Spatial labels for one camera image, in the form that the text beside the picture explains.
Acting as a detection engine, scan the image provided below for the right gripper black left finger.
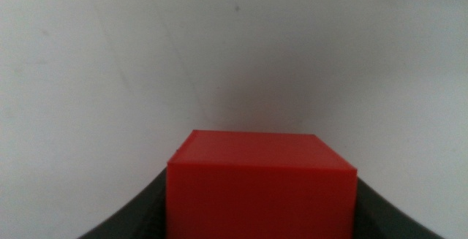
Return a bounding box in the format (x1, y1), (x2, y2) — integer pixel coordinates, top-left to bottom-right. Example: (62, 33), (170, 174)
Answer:
(78, 167), (169, 239)

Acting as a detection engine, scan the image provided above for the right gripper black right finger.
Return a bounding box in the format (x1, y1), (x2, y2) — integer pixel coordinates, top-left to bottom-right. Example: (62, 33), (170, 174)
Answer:
(352, 178), (445, 239)

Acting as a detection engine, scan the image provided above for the red cube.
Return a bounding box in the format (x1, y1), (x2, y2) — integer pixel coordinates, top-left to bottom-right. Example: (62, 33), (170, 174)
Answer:
(165, 129), (358, 239)

